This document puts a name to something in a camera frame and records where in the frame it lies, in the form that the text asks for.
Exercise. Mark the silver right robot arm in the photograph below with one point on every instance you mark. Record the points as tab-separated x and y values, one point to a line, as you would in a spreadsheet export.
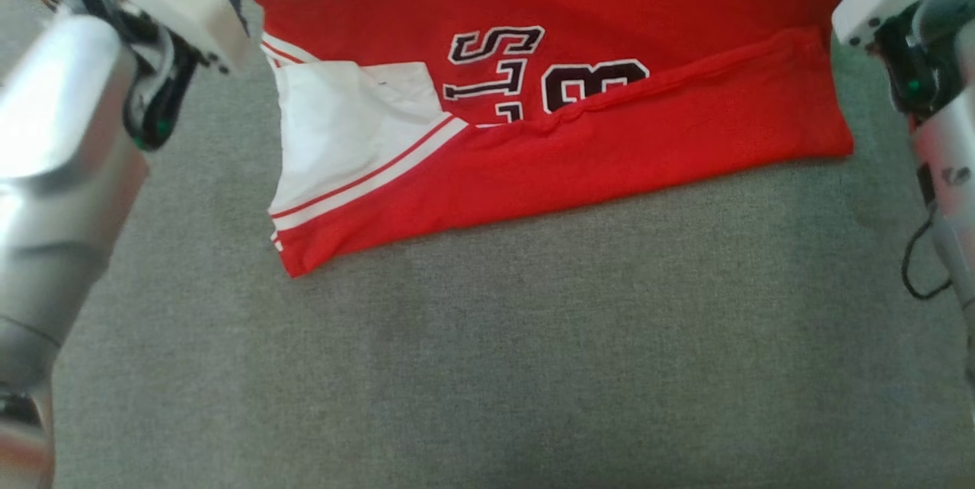
952	146

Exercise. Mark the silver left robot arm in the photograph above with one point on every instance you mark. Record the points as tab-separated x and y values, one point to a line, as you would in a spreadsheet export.
61	169

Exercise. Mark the large grey fabric sofa seat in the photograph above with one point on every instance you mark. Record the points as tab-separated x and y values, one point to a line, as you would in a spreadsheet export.
487	359

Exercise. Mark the red and white sports jersey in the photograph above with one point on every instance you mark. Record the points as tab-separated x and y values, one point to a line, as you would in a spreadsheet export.
609	146

